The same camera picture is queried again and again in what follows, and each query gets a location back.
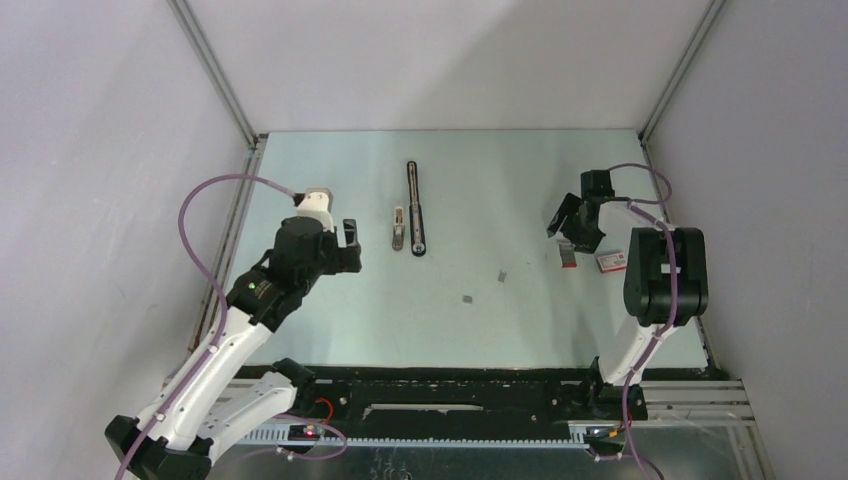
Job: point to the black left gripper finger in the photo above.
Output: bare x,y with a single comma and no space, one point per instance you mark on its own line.
350,230
349,259

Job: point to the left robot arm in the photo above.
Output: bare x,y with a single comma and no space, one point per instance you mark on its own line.
186,430

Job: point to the white red staple box sleeve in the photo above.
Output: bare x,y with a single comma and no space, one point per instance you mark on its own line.
611,262

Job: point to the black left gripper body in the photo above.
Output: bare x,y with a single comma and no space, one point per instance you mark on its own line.
328,262

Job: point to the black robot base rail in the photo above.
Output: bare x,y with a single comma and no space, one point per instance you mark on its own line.
455,405

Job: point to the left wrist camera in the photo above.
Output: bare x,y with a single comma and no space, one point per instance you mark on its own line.
316,203

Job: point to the open staple box tray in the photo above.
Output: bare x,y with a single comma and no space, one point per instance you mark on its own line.
567,254

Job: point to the beige stapler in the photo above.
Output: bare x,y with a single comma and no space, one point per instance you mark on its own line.
398,229

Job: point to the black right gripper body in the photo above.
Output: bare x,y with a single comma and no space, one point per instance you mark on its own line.
581,234

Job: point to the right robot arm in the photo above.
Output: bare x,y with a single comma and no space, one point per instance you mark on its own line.
665,281

